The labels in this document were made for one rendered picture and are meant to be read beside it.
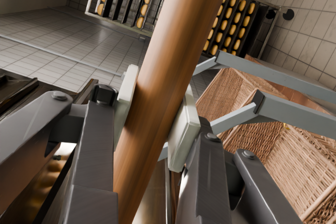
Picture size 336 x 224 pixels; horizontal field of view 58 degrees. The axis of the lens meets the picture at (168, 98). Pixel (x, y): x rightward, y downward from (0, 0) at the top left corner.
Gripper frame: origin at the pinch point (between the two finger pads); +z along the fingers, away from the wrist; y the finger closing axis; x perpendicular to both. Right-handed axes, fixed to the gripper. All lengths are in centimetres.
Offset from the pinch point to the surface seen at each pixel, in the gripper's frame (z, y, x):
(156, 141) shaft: -1.0, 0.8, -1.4
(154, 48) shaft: -0.6, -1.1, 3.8
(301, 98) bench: 90, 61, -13
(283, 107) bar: 39.0, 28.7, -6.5
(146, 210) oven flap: 71, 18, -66
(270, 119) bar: 41, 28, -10
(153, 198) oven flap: 77, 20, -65
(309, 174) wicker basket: 63, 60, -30
